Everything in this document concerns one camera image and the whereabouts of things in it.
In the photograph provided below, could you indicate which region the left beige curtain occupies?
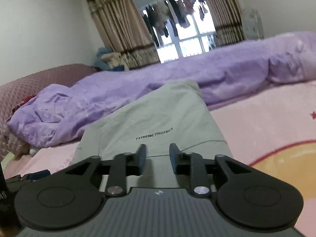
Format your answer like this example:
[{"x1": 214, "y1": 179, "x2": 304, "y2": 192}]
[{"x1": 86, "y1": 0, "x2": 160, "y2": 70}]

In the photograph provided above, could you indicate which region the right beige curtain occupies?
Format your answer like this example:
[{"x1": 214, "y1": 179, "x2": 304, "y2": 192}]
[{"x1": 206, "y1": 0, "x2": 245, "y2": 46}]

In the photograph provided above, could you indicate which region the window with hanging laundry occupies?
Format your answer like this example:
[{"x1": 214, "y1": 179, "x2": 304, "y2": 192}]
[{"x1": 134, "y1": 0, "x2": 216, "y2": 63}]

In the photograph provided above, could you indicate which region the beige curtain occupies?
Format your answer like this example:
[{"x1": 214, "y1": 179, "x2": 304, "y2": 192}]
[
  {"x1": 206, "y1": 0, "x2": 245, "y2": 46},
  {"x1": 86, "y1": 0, "x2": 160, "y2": 70}
]

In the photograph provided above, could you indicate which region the pink cartoon bed sheet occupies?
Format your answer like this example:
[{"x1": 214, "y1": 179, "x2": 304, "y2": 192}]
[{"x1": 4, "y1": 81, "x2": 315, "y2": 236}]

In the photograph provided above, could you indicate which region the pile of plush toys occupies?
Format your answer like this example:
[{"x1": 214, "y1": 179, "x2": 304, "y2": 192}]
[{"x1": 93, "y1": 47, "x2": 129, "y2": 72}]

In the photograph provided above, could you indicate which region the purple duvet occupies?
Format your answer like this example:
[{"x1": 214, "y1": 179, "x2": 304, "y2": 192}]
[{"x1": 7, "y1": 31, "x2": 315, "y2": 148}]

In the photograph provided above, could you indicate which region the maroon quilted headboard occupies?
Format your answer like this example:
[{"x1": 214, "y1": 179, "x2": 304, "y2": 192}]
[{"x1": 1, "y1": 64, "x2": 96, "y2": 159}]

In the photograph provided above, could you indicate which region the white standing fan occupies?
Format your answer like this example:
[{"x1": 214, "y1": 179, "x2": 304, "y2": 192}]
[{"x1": 242, "y1": 7, "x2": 264, "y2": 40}]

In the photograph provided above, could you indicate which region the brown plush toy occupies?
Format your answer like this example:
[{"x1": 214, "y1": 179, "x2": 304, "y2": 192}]
[{"x1": 8, "y1": 131, "x2": 31, "y2": 161}]

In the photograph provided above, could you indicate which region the grey and black jacket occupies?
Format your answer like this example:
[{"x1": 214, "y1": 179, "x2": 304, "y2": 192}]
[{"x1": 72, "y1": 80, "x2": 231, "y2": 188}]

